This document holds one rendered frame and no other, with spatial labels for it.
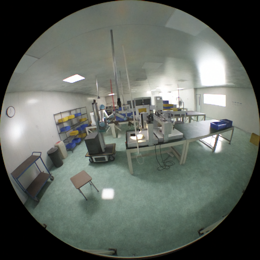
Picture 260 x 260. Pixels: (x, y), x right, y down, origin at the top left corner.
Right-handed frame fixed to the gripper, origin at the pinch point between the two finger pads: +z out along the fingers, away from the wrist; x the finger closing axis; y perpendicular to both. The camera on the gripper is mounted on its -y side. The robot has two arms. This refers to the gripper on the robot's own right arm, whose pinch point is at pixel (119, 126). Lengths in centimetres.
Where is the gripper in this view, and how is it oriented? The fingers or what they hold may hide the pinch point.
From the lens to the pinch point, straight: 241.5
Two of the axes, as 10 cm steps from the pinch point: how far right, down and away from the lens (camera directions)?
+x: 5.8, 1.4, -8.1
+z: 4.7, 7.5, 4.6
